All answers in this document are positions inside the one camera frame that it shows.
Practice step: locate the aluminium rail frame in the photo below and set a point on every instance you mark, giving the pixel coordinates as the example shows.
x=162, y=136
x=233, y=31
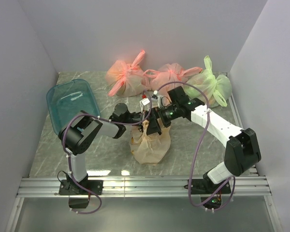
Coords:
x=141, y=198

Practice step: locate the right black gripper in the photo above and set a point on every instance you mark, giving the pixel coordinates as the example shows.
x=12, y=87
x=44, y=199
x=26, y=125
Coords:
x=153, y=126

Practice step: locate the green tied bag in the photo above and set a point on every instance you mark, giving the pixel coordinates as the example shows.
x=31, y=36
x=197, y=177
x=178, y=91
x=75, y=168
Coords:
x=217, y=89

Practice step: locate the teal plastic tray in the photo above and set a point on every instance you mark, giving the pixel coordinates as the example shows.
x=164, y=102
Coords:
x=64, y=101

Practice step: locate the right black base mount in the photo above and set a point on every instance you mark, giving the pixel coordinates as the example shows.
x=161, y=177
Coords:
x=213, y=197

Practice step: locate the pink tied bag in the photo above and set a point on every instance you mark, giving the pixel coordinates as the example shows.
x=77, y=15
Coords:
x=169, y=76
x=127, y=79

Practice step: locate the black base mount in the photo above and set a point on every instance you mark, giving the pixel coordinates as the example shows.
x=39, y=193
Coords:
x=80, y=193
x=213, y=197

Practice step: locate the middle pink tied bag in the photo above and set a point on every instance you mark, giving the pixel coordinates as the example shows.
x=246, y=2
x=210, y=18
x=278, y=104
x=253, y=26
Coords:
x=169, y=76

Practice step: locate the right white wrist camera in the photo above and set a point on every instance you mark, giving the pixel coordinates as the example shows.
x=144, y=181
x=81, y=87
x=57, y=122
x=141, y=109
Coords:
x=156, y=99

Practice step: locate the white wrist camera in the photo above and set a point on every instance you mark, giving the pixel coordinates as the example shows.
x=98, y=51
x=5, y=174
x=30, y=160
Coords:
x=145, y=104
x=156, y=99

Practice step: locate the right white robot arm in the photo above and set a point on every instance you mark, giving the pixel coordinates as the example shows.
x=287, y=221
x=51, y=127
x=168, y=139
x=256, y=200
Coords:
x=241, y=145

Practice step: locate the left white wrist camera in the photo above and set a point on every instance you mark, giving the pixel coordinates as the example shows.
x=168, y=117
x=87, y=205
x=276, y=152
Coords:
x=145, y=104

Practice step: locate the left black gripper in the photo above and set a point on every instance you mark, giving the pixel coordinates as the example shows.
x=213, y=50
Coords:
x=141, y=116

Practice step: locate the left pink tied bag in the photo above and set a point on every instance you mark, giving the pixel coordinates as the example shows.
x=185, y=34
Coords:
x=127, y=79

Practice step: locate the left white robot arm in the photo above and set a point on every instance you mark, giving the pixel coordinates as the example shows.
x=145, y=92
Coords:
x=78, y=135

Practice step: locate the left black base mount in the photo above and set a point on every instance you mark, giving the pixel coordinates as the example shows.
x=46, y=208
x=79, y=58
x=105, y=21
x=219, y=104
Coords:
x=80, y=193

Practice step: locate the orange printed plastic bag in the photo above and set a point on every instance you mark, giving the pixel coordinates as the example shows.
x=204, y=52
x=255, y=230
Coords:
x=149, y=149

